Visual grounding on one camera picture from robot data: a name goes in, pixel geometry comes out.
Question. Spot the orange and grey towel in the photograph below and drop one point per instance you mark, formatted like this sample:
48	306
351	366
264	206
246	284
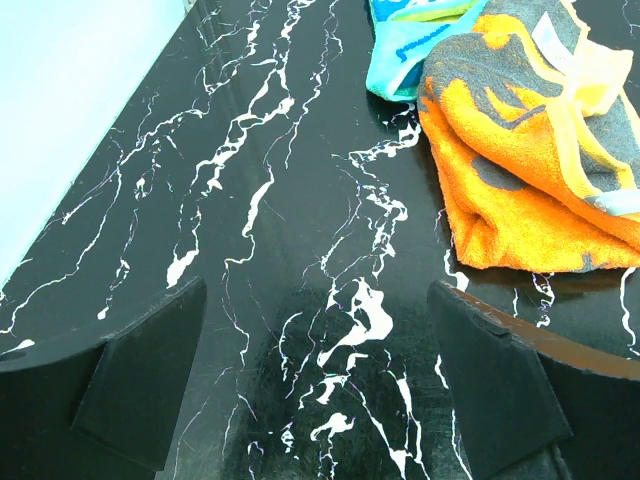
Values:
535	141

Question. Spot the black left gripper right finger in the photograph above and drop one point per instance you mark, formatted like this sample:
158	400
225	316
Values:
531	404

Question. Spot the teal and blue towel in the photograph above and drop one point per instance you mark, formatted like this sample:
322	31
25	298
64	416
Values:
405	32

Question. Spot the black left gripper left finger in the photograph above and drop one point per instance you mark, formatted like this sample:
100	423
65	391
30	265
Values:
102	401

